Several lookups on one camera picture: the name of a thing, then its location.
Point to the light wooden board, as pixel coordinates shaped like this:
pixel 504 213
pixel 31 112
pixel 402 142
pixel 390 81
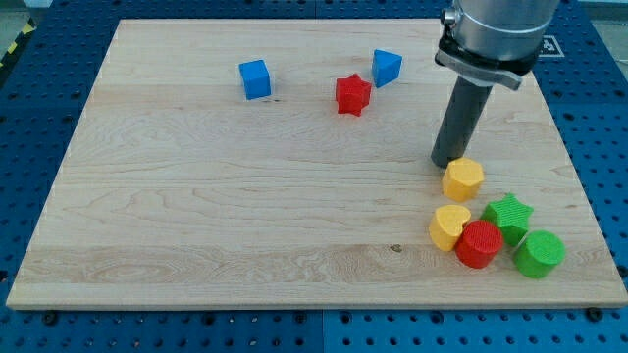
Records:
pixel 178 193

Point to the blue cube block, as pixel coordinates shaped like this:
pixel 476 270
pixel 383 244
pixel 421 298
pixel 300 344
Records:
pixel 256 79

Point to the green star block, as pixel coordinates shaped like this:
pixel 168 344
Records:
pixel 510 216

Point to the black yellow hazard tape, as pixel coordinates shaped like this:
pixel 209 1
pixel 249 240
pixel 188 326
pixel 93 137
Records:
pixel 18 45

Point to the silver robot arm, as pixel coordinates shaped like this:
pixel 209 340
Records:
pixel 492 42

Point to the red star block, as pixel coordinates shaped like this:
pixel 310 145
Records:
pixel 352 94

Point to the yellow hexagon block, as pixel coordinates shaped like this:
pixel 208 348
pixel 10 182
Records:
pixel 463 179

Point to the grey cylindrical pointer tool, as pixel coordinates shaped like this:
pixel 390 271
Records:
pixel 464 108

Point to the green cylinder block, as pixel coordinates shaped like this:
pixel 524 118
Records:
pixel 539 254

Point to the yellow heart block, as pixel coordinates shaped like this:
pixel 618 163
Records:
pixel 447 225

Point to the blue triangular prism block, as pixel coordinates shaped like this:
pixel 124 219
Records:
pixel 385 67

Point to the red cylinder block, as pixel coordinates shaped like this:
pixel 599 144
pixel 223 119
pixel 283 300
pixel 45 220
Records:
pixel 478 244

